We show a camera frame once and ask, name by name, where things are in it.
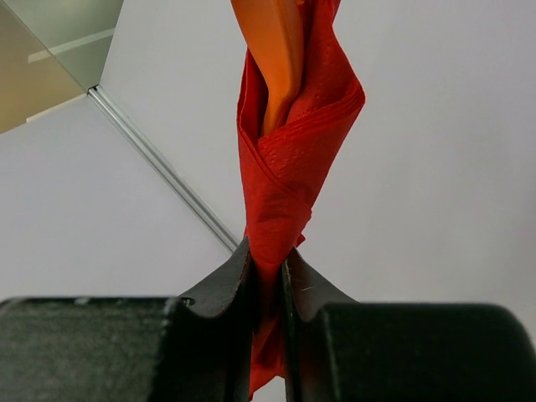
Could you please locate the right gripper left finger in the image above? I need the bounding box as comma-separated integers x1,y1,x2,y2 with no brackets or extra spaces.
1,242,254,401

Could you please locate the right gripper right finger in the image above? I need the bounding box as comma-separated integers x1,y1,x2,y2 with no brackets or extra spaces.
281,251,535,401

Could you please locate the red paper napkin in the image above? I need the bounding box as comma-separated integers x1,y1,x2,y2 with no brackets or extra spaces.
236,1,365,391

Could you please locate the orange plastic spoon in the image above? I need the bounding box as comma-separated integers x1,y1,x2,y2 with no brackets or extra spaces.
231,0,304,134

